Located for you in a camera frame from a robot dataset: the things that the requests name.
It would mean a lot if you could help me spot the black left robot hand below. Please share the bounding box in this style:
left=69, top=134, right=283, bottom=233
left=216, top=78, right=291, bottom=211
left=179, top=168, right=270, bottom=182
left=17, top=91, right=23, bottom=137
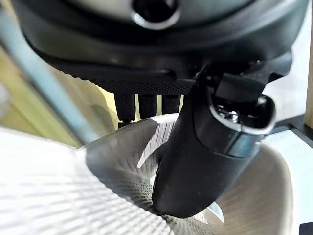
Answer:
left=11, top=0, right=309, bottom=219

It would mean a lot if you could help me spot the grey-blue metal rack bar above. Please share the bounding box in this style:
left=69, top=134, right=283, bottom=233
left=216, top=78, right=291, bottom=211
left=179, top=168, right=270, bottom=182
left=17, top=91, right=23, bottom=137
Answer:
left=0, top=15, right=99, bottom=147

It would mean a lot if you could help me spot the light wooden rack panel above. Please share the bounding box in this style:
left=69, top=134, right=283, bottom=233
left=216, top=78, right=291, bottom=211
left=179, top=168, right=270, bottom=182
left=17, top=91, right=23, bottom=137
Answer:
left=0, top=0, right=83, bottom=148

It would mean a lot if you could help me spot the light wooden rack post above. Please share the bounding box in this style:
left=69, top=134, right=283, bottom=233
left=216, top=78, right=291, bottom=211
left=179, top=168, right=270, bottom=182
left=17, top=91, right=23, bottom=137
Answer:
left=304, top=0, right=313, bottom=126

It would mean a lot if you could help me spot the black rack base frame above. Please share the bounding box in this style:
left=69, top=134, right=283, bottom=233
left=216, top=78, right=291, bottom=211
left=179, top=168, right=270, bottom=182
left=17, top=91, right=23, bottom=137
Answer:
left=270, top=114, right=313, bottom=138

